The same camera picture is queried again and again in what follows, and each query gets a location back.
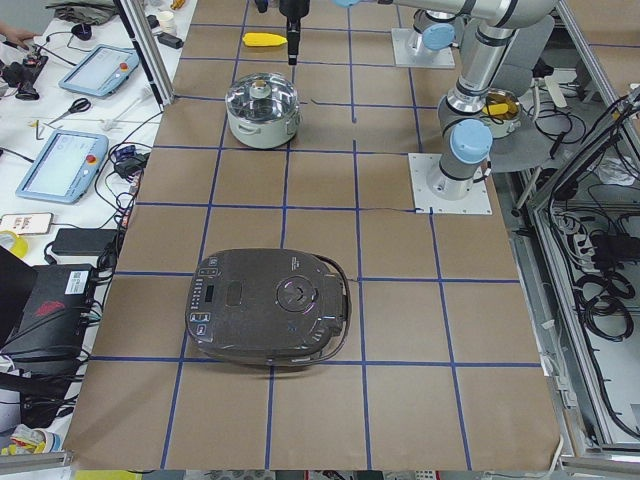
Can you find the pale green electric pot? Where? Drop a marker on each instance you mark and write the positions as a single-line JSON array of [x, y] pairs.
[[267, 135]]

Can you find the glass pot lid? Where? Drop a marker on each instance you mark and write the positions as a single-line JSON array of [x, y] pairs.
[[262, 98]]

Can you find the blue teach pendant near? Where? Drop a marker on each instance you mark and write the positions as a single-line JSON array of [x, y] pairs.
[[65, 167]]

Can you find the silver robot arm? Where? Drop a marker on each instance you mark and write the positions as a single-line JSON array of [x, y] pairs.
[[423, 19], [467, 140]]

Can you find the black scissors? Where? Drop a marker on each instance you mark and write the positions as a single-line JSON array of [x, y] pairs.
[[79, 105]]

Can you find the grey office chair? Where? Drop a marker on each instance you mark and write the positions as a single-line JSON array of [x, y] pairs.
[[507, 61]]

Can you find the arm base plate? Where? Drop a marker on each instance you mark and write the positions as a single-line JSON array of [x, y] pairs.
[[430, 49], [434, 193]]

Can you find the blue teach pendant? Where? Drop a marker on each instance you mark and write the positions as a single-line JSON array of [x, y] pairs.
[[65, 167], [101, 72]]

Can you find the steel bowl with yellow item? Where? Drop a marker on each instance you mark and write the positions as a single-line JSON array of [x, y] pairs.
[[501, 113]]

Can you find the dark grey rice cooker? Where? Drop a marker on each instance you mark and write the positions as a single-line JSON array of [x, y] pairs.
[[268, 307]]

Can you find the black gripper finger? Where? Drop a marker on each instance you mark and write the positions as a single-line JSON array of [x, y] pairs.
[[293, 40]]

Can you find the yellow corn cob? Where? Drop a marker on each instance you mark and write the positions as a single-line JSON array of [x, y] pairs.
[[263, 40]]

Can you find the aluminium frame post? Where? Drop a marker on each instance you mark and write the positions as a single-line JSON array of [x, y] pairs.
[[137, 27]]

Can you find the person forearm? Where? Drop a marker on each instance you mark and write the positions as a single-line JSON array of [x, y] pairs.
[[16, 36]]

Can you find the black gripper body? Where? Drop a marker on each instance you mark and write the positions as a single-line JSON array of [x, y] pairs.
[[289, 10]]

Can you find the black power adapter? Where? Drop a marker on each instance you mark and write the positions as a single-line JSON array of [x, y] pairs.
[[82, 242]]

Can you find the yellow tape roll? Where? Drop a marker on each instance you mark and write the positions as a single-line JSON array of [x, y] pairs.
[[14, 243]]

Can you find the blue teach pendant far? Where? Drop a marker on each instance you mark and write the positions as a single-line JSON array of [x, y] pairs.
[[101, 72]]

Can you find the black computer box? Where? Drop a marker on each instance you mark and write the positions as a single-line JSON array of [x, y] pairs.
[[43, 308]]

